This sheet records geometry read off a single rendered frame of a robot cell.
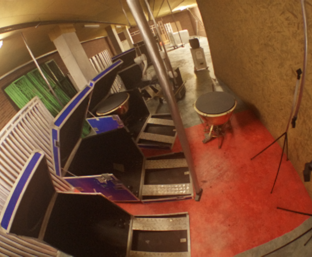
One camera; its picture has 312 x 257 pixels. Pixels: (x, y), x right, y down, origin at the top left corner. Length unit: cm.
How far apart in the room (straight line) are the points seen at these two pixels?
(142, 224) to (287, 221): 204
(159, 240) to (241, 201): 126
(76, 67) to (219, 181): 381
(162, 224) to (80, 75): 354
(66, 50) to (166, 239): 417
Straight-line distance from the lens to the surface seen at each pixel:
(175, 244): 215
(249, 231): 218
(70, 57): 381
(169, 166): 254
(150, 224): 219
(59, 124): 149
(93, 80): 262
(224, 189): 230
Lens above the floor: 211
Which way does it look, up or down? 37 degrees down
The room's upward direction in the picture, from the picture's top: 24 degrees counter-clockwise
